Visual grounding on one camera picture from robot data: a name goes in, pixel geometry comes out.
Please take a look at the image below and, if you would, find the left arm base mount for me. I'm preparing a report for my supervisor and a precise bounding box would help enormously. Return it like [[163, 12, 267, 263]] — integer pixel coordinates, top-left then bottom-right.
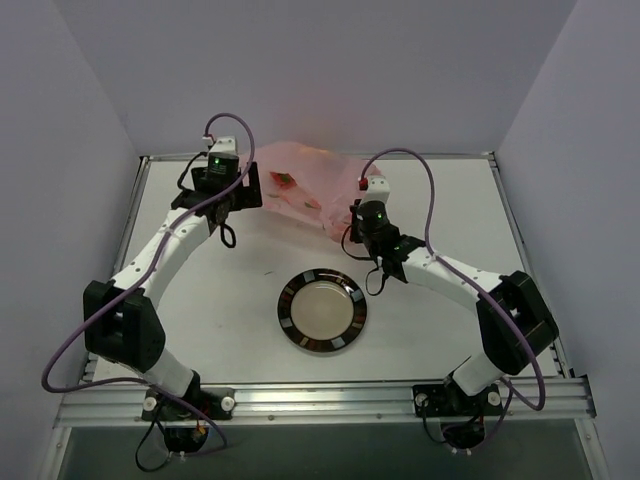
[[140, 389, 234, 422]]

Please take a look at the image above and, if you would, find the fake strawberry in bag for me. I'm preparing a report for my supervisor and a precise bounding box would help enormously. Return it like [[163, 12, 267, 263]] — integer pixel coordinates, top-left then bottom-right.
[[270, 172, 297, 190]]

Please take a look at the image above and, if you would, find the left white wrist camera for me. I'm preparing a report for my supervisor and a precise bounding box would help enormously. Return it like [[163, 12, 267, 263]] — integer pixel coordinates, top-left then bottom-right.
[[203, 135, 238, 157]]

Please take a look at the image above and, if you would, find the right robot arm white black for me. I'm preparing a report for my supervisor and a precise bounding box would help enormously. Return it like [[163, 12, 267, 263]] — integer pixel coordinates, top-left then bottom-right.
[[350, 200, 559, 413]]

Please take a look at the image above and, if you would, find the pink plastic bag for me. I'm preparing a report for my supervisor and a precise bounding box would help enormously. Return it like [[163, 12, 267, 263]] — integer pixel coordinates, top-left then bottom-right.
[[254, 141, 365, 242]]

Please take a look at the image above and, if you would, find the round plate dark rim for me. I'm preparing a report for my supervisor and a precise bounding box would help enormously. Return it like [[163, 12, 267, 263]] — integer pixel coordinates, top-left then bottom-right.
[[276, 269, 368, 355]]

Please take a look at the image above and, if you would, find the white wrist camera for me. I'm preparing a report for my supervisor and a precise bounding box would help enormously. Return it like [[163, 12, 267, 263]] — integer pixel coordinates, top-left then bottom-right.
[[358, 175, 390, 204], [203, 135, 238, 157]]

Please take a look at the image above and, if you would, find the aluminium front rail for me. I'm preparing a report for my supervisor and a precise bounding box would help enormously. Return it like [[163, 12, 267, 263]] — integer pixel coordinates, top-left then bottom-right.
[[54, 378, 597, 428]]

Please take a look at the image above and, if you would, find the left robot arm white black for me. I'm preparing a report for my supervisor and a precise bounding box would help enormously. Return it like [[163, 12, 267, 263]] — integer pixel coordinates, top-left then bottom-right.
[[83, 153, 262, 419]]

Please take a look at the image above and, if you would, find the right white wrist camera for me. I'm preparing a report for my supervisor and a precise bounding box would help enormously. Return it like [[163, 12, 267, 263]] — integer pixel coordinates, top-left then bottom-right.
[[358, 175, 390, 204]]

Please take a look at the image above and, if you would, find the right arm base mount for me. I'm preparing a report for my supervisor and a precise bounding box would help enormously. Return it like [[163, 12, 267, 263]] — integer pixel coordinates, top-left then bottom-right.
[[412, 383, 503, 418]]

